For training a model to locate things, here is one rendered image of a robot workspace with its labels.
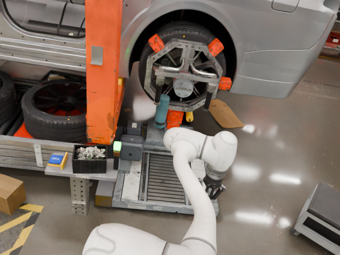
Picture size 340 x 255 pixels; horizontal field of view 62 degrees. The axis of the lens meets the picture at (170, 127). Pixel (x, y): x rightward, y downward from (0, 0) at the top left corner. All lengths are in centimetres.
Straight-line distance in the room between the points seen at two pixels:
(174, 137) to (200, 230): 44
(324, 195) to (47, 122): 206
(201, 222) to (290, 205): 190
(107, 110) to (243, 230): 134
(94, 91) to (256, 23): 116
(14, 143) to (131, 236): 162
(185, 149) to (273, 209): 160
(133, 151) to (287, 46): 133
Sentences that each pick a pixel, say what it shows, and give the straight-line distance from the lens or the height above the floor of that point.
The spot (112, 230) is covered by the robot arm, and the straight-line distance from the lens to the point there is 75.
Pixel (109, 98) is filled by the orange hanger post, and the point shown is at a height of 88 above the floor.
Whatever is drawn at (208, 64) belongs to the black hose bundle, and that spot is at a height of 104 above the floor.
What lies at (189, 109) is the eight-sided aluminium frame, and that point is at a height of 61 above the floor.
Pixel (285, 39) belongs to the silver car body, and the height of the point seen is 122.
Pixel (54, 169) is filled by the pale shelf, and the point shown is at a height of 45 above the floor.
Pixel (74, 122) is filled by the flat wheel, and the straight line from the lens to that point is 215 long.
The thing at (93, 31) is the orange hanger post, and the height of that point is 126.
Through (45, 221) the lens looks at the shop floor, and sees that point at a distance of 221.
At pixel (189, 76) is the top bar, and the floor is 97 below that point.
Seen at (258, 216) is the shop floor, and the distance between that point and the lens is 246.
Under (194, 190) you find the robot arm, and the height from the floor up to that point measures 109.
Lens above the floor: 178
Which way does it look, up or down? 36 degrees down
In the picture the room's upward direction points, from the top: 11 degrees clockwise
